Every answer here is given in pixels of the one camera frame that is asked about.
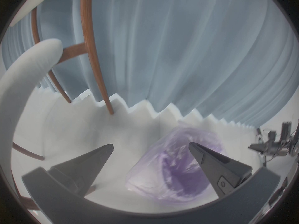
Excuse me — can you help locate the purple plastic bag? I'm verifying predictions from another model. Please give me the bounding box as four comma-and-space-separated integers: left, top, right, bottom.
125, 121, 228, 203

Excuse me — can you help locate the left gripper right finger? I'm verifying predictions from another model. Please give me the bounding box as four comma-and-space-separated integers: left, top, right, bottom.
188, 142, 253, 198

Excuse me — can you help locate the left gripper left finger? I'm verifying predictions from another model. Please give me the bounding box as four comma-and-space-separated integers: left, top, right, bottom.
50, 144, 114, 196

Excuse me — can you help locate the blue-green curtain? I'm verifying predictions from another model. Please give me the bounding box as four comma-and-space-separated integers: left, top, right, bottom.
0, 0, 299, 129

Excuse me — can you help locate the white wooden-legged chair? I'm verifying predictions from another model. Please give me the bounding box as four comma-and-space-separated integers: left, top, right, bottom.
0, 0, 115, 212

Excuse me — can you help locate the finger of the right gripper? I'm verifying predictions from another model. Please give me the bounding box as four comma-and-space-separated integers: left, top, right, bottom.
248, 144, 267, 152

